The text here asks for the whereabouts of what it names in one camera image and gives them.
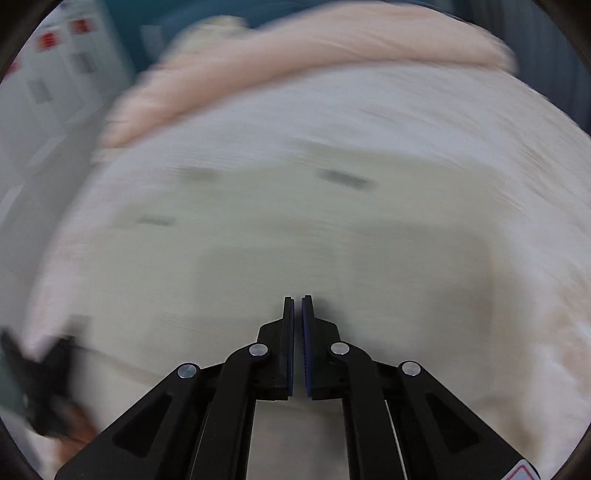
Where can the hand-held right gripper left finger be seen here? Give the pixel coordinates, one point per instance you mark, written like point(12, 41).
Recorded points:
point(287, 355)

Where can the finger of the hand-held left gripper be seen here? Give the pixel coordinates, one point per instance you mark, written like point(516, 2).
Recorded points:
point(14, 353)
point(57, 355)

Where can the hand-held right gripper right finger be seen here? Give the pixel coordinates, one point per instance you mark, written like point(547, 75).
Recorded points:
point(308, 355)

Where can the beige knit sweater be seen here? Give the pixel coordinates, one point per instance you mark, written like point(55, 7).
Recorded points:
point(277, 240)

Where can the white wardrobe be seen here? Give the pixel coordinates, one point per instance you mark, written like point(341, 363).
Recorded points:
point(55, 106)

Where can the pink butterfly print blanket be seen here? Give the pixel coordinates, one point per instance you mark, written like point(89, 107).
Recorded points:
point(415, 115)

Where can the red paper decal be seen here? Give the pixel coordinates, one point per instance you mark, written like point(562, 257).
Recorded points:
point(11, 69)
point(81, 25)
point(49, 40)

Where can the pink duvet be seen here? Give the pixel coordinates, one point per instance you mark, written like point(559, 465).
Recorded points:
point(286, 55)

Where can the cream plush garment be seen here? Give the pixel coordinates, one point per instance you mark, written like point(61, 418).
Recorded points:
point(212, 30)

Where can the grey striped curtain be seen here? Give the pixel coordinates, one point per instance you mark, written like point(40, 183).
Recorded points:
point(561, 69)

